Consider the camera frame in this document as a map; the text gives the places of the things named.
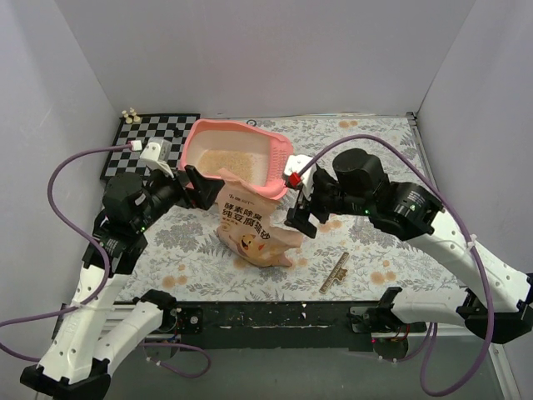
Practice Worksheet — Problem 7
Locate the orange cat litter bag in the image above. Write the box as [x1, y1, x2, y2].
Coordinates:
[216, 168, 303, 268]

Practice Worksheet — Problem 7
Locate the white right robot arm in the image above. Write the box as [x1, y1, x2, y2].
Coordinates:
[284, 148, 532, 344]

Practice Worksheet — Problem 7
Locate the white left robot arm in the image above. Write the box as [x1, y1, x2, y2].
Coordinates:
[20, 166, 224, 399]

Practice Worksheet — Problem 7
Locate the beige litter in box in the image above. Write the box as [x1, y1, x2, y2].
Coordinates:
[196, 150, 252, 182]

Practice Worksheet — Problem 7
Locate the pink cat litter box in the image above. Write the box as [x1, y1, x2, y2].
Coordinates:
[178, 119, 293, 200]

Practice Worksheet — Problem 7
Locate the black white chessboard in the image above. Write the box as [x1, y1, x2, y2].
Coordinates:
[99, 112, 201, 182]

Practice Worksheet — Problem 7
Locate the brown bag sealing clip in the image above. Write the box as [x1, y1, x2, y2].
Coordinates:
[319, 252, 350, 294]

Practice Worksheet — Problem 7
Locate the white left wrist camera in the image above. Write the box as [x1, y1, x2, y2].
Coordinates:
[140, 137, 174, 178]

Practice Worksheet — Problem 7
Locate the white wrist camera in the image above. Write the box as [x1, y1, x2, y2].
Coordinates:
[140, 137, 174, 178]
[282, 155, 316, 191]

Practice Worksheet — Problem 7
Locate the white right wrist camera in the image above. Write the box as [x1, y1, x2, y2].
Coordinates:
[282, 155, 316, 191]

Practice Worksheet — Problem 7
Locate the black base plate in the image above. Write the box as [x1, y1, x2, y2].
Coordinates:
[141, 300, 434, 353]

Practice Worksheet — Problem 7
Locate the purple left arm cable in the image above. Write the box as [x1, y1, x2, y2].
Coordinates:
[0, 141, 212, 378]

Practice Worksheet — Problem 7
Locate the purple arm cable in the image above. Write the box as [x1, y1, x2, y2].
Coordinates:
[291, 134, 496, 395]
[0, 141, 212, 378]

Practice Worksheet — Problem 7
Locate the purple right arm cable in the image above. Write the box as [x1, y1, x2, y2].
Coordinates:
[291, 134, 496, 395]

